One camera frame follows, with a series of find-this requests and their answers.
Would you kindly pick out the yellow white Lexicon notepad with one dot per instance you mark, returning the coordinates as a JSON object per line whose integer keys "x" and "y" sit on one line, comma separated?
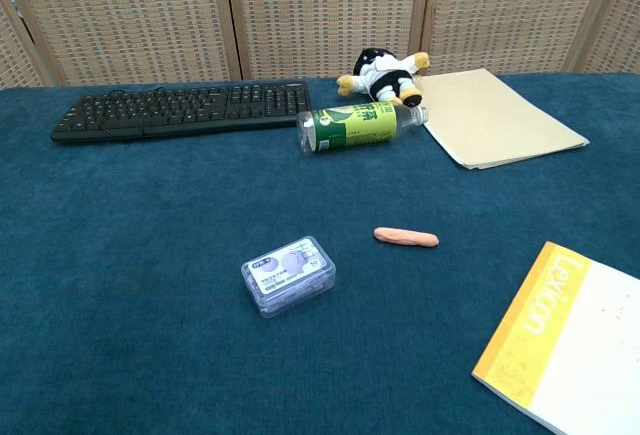
{"x": 575, "y": 345}

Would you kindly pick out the black white plush toy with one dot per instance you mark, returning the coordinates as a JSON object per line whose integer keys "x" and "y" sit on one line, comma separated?
{"x": 385, "y": 77}

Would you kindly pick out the blue tablecloth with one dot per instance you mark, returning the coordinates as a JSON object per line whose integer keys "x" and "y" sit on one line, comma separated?
{"x": 150, "y": 230}

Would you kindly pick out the green label plastic bottle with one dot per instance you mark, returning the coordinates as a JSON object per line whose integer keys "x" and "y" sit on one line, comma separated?
{"x": 360, "y": 127}

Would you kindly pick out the beige manila folder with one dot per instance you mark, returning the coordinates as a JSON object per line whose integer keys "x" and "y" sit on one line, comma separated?
{"x": 490, "y": 120}

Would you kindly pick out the pink rubber worm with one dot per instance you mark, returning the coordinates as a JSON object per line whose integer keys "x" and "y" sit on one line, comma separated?
{"x": 405, "y": 236}

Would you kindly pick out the black computer keyboard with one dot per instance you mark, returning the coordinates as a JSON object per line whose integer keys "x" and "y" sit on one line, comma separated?
{"x": 175, "y": 110}

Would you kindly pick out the clear purple plastic box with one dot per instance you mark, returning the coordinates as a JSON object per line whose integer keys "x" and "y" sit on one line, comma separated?
{"x": 287, "y": 277}

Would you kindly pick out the woven folding screen panel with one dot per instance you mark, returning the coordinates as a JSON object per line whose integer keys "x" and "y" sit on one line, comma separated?
{"x": 325, "y": 10}
{"x": 510, "y": 10}
{"x": 620, "y": 30}
{"x": 125, "y": 15}
{"x": 12, "y": 55}

